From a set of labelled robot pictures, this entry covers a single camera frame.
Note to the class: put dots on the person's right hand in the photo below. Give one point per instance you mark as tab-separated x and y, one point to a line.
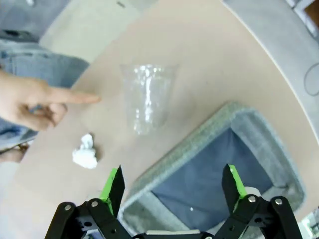
12	155

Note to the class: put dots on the person in grey shirt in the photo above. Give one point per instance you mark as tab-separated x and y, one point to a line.
49	67

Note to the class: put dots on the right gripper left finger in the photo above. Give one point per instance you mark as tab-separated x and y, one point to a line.
113	189

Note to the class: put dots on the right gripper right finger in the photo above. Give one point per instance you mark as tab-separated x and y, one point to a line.
233	186

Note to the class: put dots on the grey fabric basket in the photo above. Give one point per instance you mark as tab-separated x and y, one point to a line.
199	139

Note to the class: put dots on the person's left hand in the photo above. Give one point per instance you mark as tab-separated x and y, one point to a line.
30	99

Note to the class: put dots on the clear plastic cup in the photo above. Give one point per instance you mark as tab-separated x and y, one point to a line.
149	99

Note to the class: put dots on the white paper ball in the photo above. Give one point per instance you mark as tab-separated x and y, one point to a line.
84	155

